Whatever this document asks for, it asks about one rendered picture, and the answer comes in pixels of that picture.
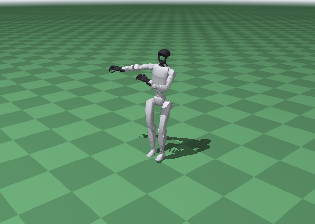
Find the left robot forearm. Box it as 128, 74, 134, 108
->
148, 80, 168, 91

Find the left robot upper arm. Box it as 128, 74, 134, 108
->
166, 69, 177, 90

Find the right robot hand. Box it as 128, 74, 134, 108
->
109, 66, 124, 73

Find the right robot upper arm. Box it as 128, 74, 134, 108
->
134, 63, 154, 72

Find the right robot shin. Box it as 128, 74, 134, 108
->
148, 128, 156, 151

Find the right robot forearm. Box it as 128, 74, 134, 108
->
121, 65, 134, 72

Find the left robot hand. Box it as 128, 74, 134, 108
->
136, 74, 151, 86

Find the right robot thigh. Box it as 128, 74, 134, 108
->
145, 98, 157, 131

